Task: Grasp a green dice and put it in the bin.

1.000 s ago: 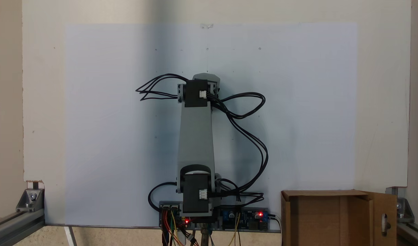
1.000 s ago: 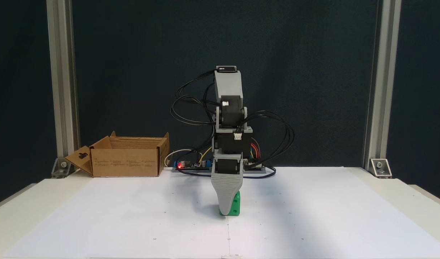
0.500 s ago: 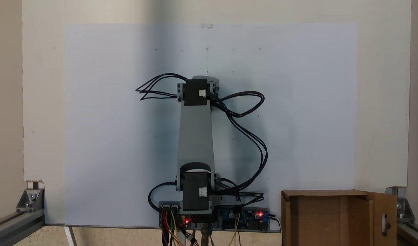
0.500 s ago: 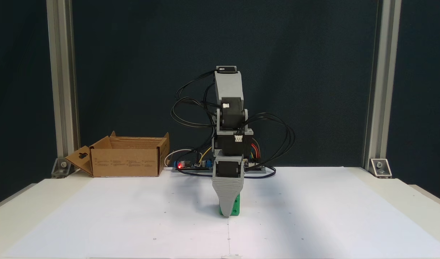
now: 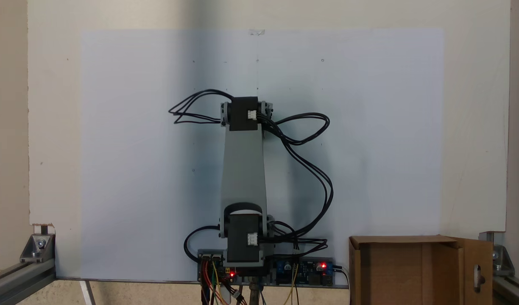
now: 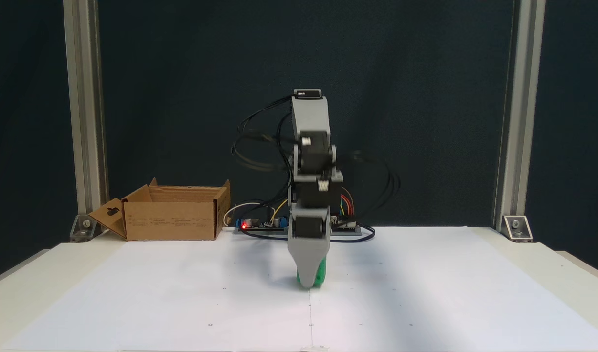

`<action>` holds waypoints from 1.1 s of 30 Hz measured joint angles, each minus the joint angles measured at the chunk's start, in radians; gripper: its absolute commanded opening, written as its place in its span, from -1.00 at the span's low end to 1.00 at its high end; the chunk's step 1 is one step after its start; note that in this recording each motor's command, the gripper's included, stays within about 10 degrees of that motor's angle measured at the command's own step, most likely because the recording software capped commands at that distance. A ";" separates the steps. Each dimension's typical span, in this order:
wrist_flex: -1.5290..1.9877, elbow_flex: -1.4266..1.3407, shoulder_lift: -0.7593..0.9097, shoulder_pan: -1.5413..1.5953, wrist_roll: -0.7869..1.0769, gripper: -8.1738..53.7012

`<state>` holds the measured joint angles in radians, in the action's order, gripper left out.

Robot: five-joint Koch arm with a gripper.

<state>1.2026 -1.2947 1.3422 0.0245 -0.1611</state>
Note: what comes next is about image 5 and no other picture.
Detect circuit board with jumper pins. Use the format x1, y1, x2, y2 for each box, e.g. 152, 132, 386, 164
199, 250, 237, 283

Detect metal corner bracket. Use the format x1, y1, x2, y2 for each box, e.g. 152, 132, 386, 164
20, 233, 56, 263
491, 244, 516, 277

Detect black gripper cable bundle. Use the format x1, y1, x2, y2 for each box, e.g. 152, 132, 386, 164
168, 89, 234, 125

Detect grey mounting plate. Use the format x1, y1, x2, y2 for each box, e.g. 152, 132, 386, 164
197, 249, 350, 289

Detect black power cable loop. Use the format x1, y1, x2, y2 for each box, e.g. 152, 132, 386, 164
184, 226, 222, 263

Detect aluminium profile post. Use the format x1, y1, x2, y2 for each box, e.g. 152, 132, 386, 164
493, 275, 519, 305
0, 258, 56, 305

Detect thin yellow wire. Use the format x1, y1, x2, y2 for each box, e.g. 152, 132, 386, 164
284, 263, 300, 305

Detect coloured jumper wire bundle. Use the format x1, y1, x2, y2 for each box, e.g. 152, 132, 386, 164
201, 261, 248, 305

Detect brown cardboard box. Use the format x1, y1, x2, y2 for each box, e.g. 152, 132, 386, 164
349, 235, 494, 305

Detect white cable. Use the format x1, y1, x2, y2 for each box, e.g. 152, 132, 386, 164
335, 266, 352, 305

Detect blue circuit board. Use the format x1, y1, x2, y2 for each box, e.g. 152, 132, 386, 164
275, 256, 335, 287

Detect white metal bar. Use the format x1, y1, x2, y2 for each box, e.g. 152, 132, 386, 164
79, 280, 96, 305

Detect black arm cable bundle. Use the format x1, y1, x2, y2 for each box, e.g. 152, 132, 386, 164
257, 112, 334, 255

